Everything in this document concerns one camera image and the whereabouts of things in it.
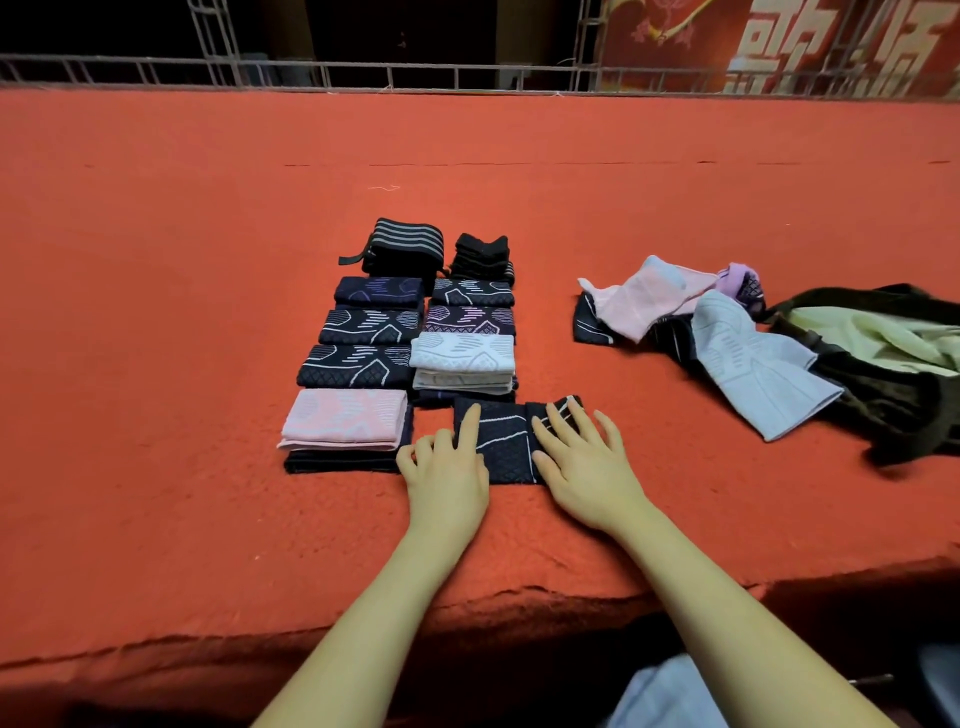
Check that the single navy purple-cuffed sock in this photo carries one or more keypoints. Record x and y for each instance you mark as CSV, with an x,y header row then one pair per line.
x,y
338,461

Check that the person's right hand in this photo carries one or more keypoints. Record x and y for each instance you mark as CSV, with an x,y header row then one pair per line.
x,y
588,473

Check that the single black grey-striped sock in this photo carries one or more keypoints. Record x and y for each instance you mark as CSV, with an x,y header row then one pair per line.
x,y
473,293

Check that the dark grey seat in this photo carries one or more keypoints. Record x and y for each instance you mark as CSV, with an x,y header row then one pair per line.
x,y
942,683

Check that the person's left forearm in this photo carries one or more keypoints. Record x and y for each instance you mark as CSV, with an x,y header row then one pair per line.
x,y
360,645

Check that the grey metal truss tower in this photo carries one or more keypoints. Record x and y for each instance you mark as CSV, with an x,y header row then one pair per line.
x,y
213,42
587,45

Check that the person's pale blue clothing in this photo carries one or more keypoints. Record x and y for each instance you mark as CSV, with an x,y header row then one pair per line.
x,y
660,698

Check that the dark brown door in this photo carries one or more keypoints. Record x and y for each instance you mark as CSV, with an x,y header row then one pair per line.
x,y
398,27

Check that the single black purple-lined sock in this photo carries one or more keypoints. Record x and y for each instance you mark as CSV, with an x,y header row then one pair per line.
x,y
470,318

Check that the person's right forearm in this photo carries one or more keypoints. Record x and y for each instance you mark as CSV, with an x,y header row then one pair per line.
x,y
743,630

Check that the person's left hand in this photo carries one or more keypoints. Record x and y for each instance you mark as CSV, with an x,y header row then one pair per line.
x,y
447,488

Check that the single black white-lined sock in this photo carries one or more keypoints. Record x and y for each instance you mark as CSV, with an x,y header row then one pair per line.
x,y
507,435

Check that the red banner with white print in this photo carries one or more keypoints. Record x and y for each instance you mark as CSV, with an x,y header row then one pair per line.
x,y
675,38

